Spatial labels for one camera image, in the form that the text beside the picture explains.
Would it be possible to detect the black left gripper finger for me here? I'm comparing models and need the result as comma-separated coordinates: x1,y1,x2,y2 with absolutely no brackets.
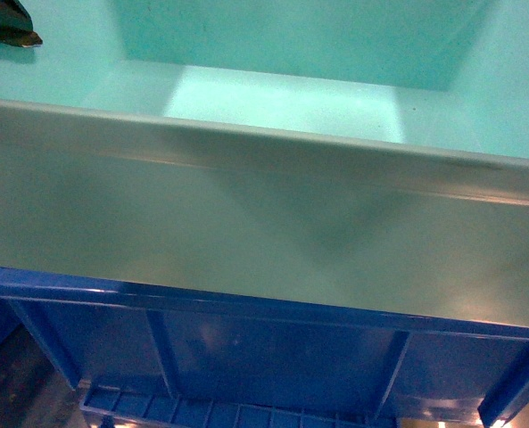
0,1,43,47

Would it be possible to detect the turquoise plastic bin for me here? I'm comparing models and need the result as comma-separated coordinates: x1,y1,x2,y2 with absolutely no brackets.
0,1,529,327

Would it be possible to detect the dark blue plastic crate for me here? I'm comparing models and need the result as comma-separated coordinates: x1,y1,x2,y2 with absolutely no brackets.
0,267,529,427

